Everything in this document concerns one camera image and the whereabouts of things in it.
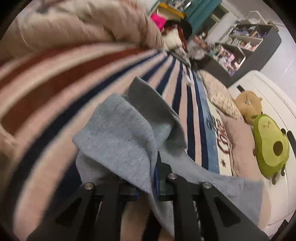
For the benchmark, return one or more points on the floral patterned pillow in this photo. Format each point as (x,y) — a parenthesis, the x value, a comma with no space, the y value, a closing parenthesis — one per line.
(219,95)

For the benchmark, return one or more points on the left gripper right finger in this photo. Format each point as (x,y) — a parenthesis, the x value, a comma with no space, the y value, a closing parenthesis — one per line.
(201,211)

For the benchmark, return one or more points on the pink beige duvet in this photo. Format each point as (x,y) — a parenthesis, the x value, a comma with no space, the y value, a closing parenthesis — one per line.
(48,24)

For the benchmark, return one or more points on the dark bookshelf with items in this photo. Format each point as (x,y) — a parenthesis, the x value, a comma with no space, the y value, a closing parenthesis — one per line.
(246,47)

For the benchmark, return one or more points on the striped fleece blanket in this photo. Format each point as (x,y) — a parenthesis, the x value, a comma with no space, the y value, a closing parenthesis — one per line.
(46,98)

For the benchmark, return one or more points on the teal curtain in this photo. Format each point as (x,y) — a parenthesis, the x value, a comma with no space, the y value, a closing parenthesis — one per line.
(198,11)

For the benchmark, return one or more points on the tan plush toy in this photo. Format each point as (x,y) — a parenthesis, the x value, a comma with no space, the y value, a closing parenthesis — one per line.
(249,105)

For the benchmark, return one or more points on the grey-blue sweatpants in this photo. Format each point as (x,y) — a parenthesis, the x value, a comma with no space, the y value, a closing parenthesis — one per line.
(128,133)

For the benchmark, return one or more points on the small white box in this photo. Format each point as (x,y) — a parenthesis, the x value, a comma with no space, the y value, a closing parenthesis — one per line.
(187,79)

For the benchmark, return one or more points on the white padded headboard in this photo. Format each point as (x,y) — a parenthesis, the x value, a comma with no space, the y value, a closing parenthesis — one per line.
(281,109)

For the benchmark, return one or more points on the clothes pile on rack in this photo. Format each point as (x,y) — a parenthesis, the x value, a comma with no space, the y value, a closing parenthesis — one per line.
(175,33)

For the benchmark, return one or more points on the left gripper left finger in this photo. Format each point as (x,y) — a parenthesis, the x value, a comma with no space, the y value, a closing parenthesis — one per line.
(93,212)

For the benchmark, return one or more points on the green avocado plush toy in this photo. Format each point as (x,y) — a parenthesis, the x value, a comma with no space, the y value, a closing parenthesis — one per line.
(272,147)

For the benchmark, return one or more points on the dusty pink pillow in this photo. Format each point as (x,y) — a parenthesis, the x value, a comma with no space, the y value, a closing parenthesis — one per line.
(243,162)

